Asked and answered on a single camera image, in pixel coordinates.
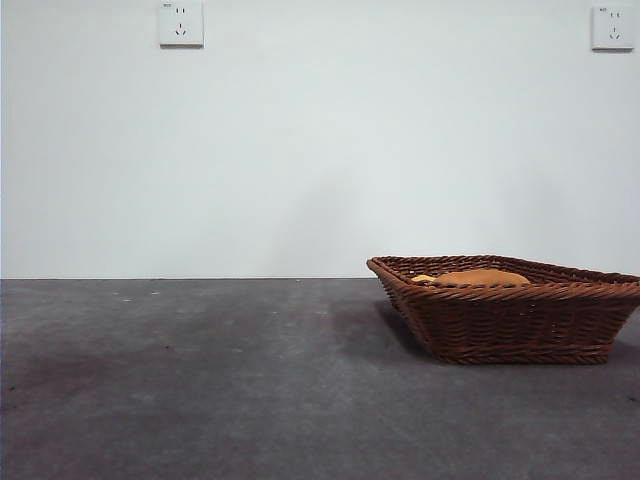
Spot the white wall socket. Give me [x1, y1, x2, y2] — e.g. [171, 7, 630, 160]
[159, 0, 205, 50]
[591, 5, 635, 52]

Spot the brown wicker basket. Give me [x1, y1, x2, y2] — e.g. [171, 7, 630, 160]
[365, 254, 640, 366]

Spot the brown potato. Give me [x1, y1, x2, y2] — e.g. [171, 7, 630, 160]
[432, 267, 533, 288]

